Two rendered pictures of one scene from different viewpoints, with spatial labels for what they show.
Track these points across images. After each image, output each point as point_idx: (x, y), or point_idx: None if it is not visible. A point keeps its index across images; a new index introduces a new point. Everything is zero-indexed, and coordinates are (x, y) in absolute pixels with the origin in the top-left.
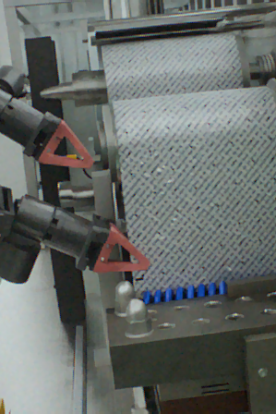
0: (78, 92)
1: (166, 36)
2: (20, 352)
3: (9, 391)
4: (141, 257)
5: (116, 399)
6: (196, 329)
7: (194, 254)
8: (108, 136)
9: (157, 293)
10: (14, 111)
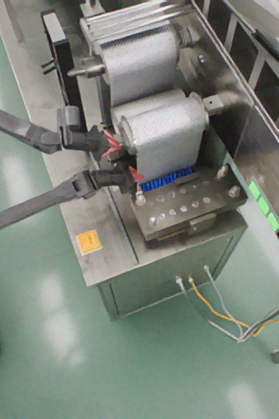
0: (91, 76)
1: None
2: None
3: (87, 215)
4: (141, 177)
5: (133, 218)
6: (173, 219)
7: (160, 169)
8: (132, 148)
9: (148, 186)
10: (88, 146)
